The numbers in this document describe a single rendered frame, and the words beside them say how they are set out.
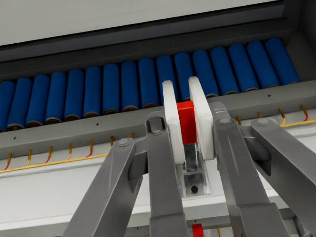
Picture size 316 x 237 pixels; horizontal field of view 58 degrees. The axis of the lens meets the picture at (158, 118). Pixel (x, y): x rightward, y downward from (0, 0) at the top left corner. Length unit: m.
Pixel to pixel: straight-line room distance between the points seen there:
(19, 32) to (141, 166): 0.10
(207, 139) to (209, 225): 0.27
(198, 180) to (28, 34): 0.18
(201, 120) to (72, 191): 0.16
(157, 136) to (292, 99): 0.17
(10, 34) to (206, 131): 0.12
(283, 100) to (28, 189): 0.25
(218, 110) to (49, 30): 0.11
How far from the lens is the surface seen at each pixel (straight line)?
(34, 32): 0.17
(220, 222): 0.43
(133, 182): 0.16
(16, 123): 0.33
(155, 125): 0.15
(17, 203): 0.31
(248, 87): 0.30
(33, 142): 0.30
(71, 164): 0.29
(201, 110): 0.17
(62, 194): 0.29
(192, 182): 0.26
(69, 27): 0.16
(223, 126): 0.15
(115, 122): 0.27
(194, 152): 0.23
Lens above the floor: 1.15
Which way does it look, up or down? 40 degrees down
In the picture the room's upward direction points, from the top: 11 degrees counter-clockwise
